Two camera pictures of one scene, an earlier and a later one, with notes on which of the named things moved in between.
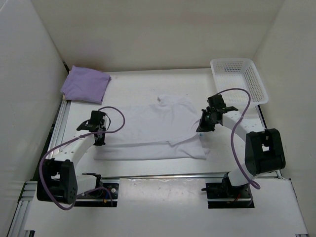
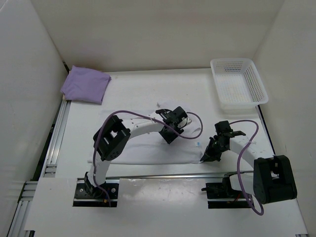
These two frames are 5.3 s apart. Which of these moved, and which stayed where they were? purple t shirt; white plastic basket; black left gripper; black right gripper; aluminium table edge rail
Moved: black left gripper; black right gripper
Stayed: aluminium table edge rail; white plastic basket; purple t shirt
